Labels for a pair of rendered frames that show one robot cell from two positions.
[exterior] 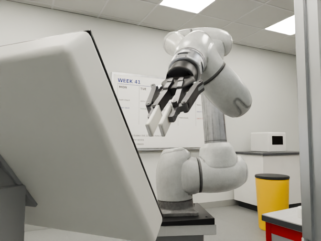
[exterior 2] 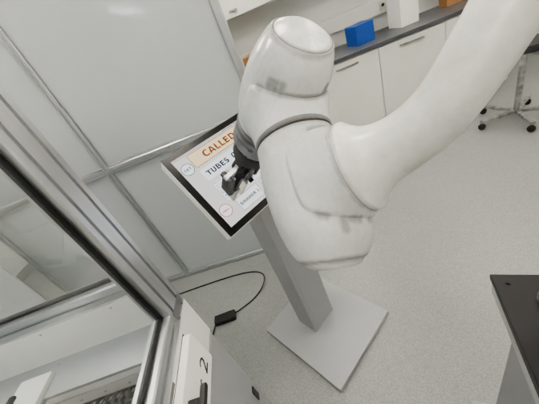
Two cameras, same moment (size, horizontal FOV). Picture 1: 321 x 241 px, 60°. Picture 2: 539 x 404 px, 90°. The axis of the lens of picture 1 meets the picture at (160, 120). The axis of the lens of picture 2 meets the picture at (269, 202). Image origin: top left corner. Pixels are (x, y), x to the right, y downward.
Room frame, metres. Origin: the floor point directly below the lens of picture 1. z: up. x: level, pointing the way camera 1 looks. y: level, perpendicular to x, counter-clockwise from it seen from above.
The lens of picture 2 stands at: (0.95, -0.45, 1.42)
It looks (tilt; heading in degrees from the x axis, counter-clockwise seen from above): 32 degrees down; 125
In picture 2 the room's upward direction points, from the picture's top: 24 degrees counter-clockwise
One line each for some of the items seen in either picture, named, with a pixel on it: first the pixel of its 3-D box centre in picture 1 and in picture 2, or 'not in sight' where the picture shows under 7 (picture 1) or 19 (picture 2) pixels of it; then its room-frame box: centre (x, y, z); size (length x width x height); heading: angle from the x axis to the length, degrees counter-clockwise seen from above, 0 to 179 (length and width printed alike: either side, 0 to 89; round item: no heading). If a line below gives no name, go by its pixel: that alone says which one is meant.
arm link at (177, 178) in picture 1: (176, 172); not in sight; (1.24, -0.07, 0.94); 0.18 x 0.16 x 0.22; 92
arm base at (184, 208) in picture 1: (170, 205); not in sight; (1.24, -0.04, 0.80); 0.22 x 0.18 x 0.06; 89
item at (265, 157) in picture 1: (272, 169); not in sight; (4.70, -1.87, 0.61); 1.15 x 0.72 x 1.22; 116
